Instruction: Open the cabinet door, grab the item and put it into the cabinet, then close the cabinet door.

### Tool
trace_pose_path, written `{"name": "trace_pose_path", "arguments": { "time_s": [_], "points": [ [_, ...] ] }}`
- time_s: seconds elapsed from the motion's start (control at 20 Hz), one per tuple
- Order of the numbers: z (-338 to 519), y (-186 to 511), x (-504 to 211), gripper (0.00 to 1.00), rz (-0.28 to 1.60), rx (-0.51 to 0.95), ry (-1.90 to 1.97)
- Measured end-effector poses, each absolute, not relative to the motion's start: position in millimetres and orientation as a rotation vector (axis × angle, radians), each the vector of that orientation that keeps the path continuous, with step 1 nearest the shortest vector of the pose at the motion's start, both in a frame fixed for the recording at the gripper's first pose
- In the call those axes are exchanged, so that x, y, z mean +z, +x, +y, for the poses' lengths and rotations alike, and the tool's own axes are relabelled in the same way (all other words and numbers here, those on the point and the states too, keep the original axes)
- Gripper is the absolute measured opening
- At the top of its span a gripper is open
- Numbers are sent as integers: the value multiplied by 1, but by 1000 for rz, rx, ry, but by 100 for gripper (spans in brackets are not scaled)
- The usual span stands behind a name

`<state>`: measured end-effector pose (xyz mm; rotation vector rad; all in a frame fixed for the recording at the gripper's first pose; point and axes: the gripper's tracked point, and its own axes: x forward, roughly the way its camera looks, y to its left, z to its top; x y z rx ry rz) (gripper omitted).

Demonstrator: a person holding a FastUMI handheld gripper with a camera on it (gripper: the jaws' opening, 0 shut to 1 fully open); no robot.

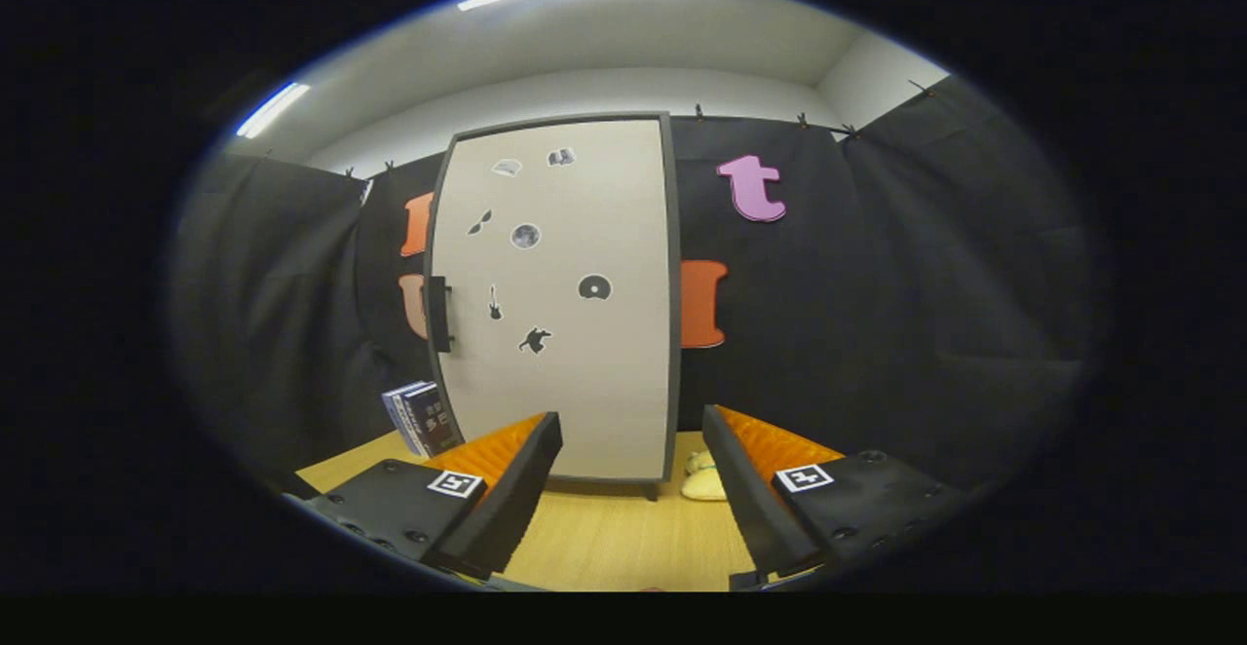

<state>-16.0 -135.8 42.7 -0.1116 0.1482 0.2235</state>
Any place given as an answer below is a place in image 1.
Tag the black backdrop cloth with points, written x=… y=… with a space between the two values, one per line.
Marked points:
x=877 y=314

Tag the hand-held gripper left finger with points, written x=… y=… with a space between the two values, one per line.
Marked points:
x=516 y=489

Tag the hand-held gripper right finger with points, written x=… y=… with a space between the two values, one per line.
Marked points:
x=745 y=489

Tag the ceiling strip light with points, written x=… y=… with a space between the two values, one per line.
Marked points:
x=273 y=109

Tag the grey cabinet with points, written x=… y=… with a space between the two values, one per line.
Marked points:
x=675 y=284

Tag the yellow plush toy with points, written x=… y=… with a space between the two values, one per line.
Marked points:
x=703 y=484

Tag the ceiling light panel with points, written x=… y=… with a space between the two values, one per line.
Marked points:
x=482 y=3

